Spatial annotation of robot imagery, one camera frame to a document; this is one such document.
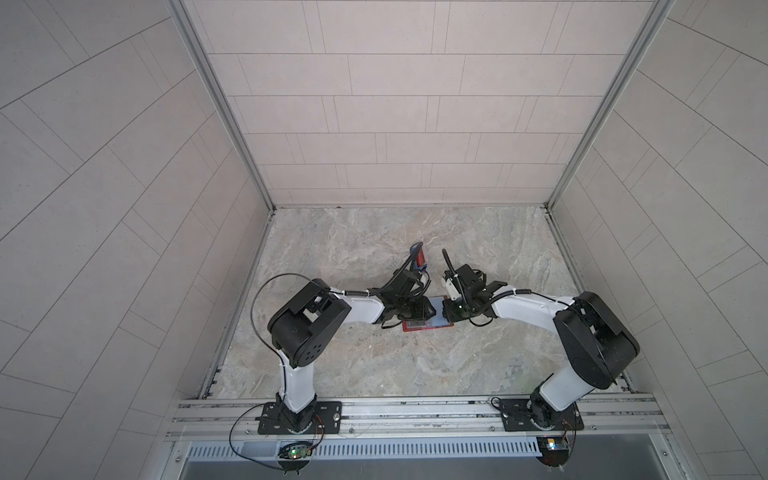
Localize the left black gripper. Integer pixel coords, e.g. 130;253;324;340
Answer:
391;296;438;322

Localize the red credit card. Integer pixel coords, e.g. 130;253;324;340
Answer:
416;248;427;270

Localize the red card holder wallet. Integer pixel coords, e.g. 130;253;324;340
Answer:
402;296;453;332

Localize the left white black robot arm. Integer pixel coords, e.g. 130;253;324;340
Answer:
265;269;436;434

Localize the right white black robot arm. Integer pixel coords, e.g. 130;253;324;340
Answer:
443;264;640;430

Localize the white ventilation grille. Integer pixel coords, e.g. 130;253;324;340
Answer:
187;437;542;462

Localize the right circuit board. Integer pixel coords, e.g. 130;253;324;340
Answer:
536;436;571;468

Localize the left green circuit board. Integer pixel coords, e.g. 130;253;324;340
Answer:
278;441;314;461

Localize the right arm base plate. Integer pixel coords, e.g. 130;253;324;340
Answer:
491;397;584;432

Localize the aluminium mounting rail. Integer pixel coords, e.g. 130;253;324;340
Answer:
161;393;671;441

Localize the left black cable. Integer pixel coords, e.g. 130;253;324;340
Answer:
250;272;316;361

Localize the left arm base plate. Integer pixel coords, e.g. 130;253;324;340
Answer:
258;400;343;435

